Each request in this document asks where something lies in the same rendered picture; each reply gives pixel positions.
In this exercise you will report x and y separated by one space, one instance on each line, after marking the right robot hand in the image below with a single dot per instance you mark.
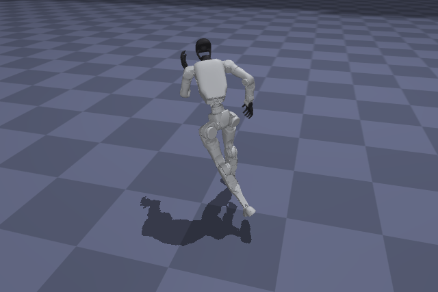
250 110

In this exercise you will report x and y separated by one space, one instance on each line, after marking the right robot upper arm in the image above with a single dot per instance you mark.
231 67

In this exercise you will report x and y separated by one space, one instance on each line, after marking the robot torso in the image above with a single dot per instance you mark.
212 86

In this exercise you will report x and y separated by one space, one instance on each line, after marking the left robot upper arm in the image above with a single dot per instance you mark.
188 74

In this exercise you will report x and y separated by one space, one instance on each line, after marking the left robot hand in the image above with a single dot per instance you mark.
183 60

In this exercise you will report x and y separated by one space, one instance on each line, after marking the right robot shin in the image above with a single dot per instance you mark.
232 162

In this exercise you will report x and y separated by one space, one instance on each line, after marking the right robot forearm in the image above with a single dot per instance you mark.
249 95

